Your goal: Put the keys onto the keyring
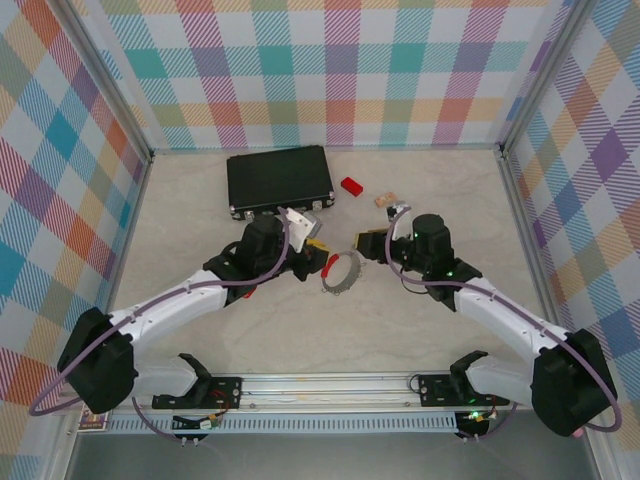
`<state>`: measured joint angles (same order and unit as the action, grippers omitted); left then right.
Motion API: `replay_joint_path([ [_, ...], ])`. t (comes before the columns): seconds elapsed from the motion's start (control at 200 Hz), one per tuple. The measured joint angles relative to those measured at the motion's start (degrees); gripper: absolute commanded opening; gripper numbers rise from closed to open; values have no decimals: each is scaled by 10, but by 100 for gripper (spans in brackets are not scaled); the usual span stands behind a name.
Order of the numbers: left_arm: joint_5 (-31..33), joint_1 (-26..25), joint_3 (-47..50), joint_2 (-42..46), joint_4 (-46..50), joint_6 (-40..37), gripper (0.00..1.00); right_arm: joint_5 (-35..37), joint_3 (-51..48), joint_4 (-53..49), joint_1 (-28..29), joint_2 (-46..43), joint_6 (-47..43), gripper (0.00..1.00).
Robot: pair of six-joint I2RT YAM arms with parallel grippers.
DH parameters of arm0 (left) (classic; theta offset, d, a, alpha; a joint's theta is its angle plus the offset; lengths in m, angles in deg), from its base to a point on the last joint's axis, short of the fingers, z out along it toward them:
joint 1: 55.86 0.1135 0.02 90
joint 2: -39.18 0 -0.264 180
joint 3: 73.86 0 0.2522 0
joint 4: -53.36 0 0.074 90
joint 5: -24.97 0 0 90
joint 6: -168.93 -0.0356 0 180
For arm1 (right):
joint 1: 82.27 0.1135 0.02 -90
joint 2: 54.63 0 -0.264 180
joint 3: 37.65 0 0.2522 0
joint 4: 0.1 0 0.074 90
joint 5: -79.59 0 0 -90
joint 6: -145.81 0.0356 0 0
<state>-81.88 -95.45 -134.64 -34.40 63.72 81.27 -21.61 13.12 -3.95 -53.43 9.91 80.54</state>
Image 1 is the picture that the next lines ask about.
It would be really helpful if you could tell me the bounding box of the metal ring with red handle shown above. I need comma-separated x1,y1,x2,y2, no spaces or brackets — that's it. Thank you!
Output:
319,249,365,297

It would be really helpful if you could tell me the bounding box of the aluminium frame post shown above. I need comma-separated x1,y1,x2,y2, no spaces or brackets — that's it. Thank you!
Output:
59,0,155,164
498,0,596,156

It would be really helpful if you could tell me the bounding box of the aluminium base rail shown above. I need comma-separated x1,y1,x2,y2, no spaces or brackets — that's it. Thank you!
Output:
149,372,509,412

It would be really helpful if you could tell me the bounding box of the black case with metal handle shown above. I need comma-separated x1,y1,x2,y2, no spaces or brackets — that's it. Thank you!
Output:
225,144,338,222

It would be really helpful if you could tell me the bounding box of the small wire connector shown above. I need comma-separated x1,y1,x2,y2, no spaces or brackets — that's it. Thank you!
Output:
172,413,221,432

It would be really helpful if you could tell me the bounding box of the thin purple cable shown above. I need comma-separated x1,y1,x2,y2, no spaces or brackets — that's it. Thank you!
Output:
130,397,211,447
454,399,519,445

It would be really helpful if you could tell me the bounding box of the aluminium frame bar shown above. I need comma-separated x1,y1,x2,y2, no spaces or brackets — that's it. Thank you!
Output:
44,154,155,480
498,147,616,480

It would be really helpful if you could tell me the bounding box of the slotted grey cable duct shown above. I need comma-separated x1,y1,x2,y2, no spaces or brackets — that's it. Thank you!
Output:
107,412,460,434

